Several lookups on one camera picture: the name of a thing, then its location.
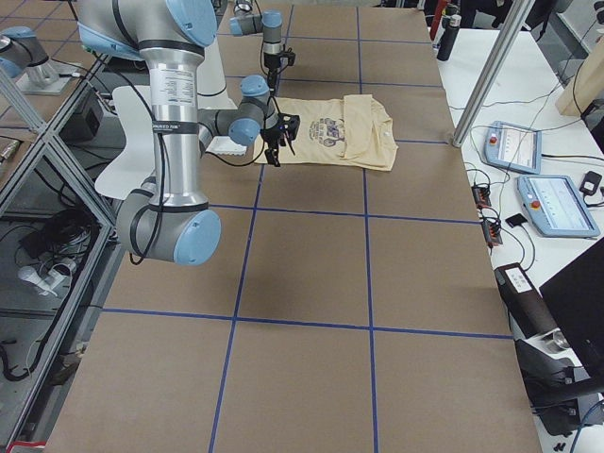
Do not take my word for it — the beige long-sleeve printed shirt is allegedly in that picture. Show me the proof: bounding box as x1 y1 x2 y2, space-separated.
277 94 398 172

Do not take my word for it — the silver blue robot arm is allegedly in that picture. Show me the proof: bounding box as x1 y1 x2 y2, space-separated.
78 1 299 265
228 1 285 93

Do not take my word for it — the aluminium frame post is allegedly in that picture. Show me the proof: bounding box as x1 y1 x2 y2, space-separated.
450 0 534 148

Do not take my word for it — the black monitor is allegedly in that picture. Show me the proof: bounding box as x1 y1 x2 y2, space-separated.
540 241 603 377

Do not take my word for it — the blue teach pendant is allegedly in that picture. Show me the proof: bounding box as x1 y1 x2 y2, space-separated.
483 121 542 175
516 175 600 238

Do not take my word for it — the near blue teach pendant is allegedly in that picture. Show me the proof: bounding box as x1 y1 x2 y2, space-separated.
516 175 600 238

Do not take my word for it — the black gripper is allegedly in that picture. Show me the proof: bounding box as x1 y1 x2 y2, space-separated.
262 53 281 92
261 112 289 166

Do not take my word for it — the far blue teach pendant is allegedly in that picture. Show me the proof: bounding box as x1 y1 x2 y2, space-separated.
483 121 542 175

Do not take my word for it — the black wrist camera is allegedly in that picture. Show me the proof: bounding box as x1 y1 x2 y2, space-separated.
278 113 300 143
280 47 296 67

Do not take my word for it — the white plastic chair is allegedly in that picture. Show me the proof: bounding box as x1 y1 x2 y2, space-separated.
94 85 155 200

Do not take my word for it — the black water bottle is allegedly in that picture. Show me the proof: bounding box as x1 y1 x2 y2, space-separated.
436 14 461 61

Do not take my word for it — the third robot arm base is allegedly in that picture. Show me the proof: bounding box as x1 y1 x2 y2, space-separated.
1 25 70 95

